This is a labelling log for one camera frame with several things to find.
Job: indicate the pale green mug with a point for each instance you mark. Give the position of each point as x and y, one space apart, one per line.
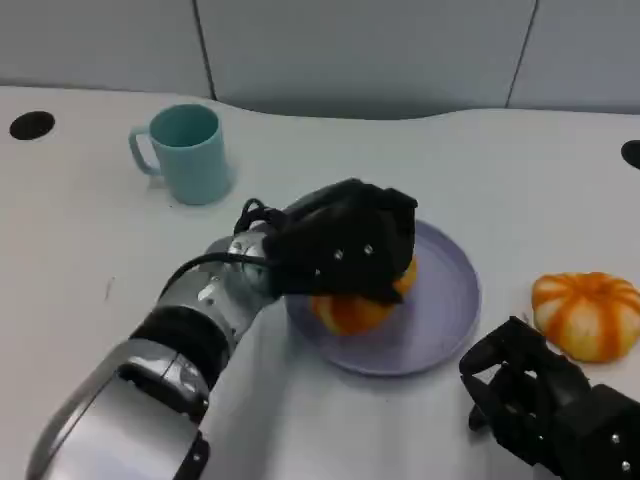
192 152

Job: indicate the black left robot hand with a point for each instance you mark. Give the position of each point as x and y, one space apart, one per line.
345 245

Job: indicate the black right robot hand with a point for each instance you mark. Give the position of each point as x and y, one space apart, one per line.
545 400

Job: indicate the grey partition panel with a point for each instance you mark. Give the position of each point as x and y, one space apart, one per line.
580 55
360 55
100 45

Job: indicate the orange and white bread roll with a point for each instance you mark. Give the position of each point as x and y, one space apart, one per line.
587 312
350 315

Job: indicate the lilac plate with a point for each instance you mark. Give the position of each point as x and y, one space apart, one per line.
440 310

